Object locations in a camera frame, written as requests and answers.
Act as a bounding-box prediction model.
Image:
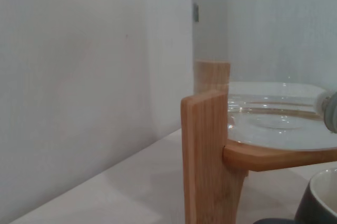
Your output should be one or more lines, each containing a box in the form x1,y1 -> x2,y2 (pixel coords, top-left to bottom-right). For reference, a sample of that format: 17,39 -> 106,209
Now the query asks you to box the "glass water dispenser jar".
191,0 -> 337,151

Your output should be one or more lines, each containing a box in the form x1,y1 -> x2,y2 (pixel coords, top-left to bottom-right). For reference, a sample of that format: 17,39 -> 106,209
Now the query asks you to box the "black ceramic cup white inside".
253,167 -> 337,224

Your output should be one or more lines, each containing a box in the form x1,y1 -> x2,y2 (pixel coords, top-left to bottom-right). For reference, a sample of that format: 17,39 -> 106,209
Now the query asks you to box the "wooden dispenser stand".
180,60 -> 337,224

